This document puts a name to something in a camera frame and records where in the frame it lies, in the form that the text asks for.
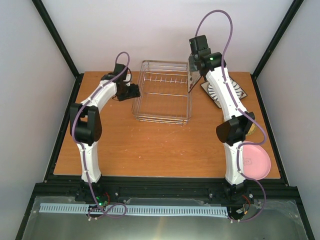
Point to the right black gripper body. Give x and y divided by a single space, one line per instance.
192 66

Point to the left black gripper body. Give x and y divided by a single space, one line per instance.
127 93

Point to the square floral plate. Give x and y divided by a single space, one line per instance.
193 74

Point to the wire metal dish rack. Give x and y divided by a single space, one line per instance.
164 96

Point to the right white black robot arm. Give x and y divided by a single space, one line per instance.
232 132

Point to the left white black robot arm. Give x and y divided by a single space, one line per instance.
85 122

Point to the round striped white plate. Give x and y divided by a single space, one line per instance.
239 91

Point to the round woven bamboo plate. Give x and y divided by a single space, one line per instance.
252 129

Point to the left circuit board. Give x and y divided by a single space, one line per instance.
103 200

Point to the circuit board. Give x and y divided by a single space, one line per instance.
245 207
103 200

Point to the pink round plate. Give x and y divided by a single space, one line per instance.
255 162

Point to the right circuit board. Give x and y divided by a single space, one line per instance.
245 207

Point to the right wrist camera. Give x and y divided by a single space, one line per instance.
198 43

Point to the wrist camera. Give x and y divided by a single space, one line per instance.
120 71
198 43

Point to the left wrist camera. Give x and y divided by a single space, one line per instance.
120 71

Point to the left black frame post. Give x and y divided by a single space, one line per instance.
47 20

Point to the black frame post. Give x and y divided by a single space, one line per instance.
47 20
283 26

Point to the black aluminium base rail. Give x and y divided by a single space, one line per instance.
209 190

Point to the right black frame post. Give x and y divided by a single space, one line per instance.
283 26

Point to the grey slotted cable duct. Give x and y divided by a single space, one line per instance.
136 210

